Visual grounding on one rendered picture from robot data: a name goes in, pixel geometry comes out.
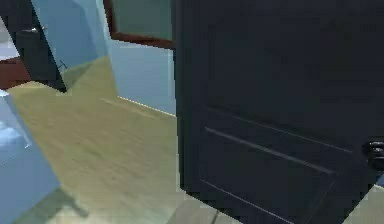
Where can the black panelled room door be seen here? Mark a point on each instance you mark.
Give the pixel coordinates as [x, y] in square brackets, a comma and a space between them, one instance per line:
[266, 83]

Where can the brown framed window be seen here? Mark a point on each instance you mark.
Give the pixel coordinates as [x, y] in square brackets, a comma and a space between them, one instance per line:
[143, 18]

